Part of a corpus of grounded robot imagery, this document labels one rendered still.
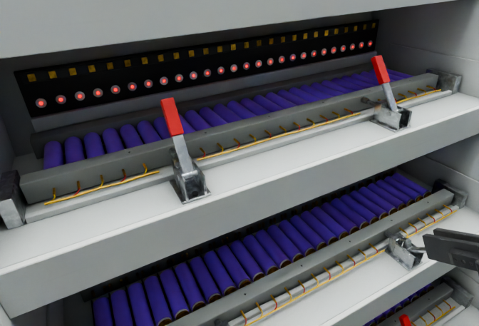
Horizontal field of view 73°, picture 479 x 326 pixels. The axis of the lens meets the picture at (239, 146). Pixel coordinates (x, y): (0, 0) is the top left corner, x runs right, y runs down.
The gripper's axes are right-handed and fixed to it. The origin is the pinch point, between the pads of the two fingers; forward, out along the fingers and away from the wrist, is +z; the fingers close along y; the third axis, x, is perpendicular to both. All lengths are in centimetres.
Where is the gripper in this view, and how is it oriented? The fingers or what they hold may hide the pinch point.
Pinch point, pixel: (460, 249)
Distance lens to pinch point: 45.6
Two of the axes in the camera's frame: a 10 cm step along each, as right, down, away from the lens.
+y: 8.9, -2.5, 3.8
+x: -2.7, -9.6, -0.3
